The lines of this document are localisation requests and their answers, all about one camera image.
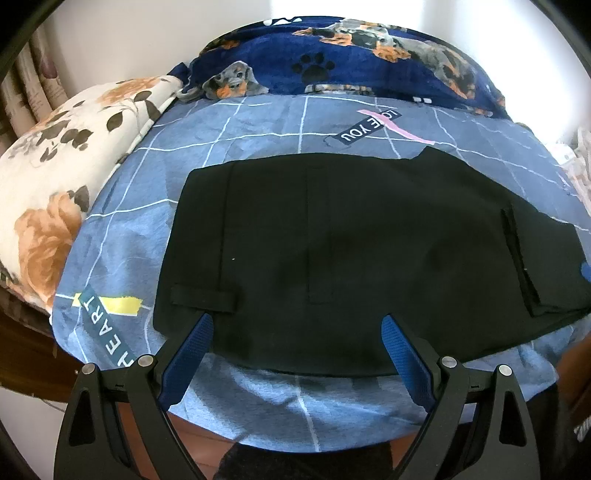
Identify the white patterned quilt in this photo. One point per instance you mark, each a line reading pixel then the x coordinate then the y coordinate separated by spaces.
pixel 577 161

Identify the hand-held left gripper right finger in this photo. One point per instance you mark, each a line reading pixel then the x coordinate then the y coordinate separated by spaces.
pixel 408 360

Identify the navy dog print blanket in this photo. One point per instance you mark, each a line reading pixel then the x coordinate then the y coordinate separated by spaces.
pixel 369 64

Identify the blue checked bed sheet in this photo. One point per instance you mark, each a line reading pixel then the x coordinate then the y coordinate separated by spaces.
pixel 258 129

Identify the floral cream pillow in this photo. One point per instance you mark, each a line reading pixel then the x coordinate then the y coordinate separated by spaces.
pixel 60 175

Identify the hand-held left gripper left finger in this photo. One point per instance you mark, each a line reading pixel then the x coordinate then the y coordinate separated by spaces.
pixel 187 355

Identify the wooden bed frame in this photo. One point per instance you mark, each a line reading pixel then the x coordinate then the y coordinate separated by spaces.
pixel 27 360

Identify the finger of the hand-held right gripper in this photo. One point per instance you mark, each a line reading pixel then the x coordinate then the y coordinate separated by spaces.
pixel 587 271

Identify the black pants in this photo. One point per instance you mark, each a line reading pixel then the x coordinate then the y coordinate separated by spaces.
pixel 346 240

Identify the patterned curtain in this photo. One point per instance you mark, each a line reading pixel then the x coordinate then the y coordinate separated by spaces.
pixel 32 83

